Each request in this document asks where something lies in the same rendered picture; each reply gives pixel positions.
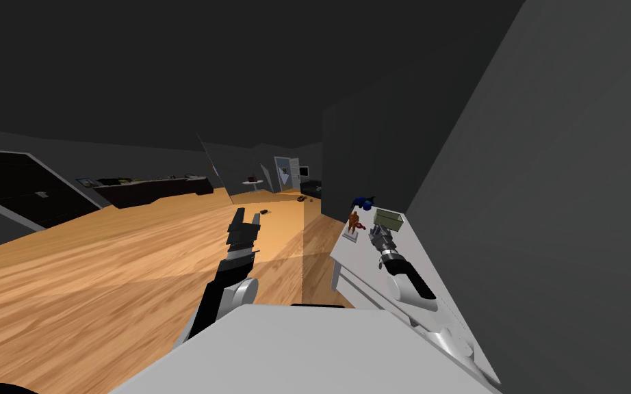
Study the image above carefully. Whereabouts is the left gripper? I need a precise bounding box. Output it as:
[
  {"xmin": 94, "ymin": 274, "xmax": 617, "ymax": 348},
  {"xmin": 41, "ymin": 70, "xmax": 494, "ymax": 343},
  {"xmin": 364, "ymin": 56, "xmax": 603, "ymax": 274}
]
[{"xmin": 225, "ymin": 207, "xmax": 262, "ymax": 254}]

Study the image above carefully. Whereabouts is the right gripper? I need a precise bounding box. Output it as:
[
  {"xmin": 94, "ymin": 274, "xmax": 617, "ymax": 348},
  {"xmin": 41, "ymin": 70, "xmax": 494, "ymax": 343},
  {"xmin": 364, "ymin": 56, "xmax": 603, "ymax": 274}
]
[{"xmin": 368, "ymin": 226, "xmax": 399, "ymax": 255}]

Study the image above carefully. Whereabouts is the olive green box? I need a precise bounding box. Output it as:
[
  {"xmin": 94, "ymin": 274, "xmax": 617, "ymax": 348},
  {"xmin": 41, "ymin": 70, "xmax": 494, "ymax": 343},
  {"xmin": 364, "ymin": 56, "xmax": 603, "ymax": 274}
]
[{"xmin": 372, "ymin": 207, "xmax": 406, "ymax": 235}]

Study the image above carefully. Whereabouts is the white door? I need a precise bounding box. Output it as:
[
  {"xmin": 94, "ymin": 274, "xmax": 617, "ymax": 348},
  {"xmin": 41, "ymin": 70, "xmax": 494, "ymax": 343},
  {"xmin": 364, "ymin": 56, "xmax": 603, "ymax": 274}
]
[{"xmin": 274, "ymin": 156, "xmax": 302, "ymax": 193}]

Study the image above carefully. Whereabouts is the dark sofa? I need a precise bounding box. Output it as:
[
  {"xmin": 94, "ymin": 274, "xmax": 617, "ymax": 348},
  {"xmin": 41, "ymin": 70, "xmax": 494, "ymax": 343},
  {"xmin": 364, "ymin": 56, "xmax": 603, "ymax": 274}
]
[{"xmin": 299, "ymin": 180, "xmax": 324, "ymax": 201}]

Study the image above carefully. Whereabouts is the long dark sideboard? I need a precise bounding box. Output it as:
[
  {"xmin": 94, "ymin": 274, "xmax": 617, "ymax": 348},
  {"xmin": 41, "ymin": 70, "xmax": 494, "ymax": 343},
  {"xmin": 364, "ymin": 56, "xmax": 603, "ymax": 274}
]
[{"xmin": 92, "ymin": 174, "xmax": 216, "ymax": 211}]

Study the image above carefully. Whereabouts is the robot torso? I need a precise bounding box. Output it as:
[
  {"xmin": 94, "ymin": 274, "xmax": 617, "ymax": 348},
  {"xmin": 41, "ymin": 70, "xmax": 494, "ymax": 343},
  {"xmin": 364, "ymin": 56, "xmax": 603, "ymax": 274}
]
[{"xmin": 108, "ymin": 302, "xmax": 506, "ymax": 394}]

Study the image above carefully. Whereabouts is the large black window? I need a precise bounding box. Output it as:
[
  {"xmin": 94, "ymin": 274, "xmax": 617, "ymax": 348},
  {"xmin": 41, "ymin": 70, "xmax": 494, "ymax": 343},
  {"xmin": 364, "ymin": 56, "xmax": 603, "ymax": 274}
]
[{"xmin": 0, "ymin": 147, "xmax": 103, "ymax": 231}]

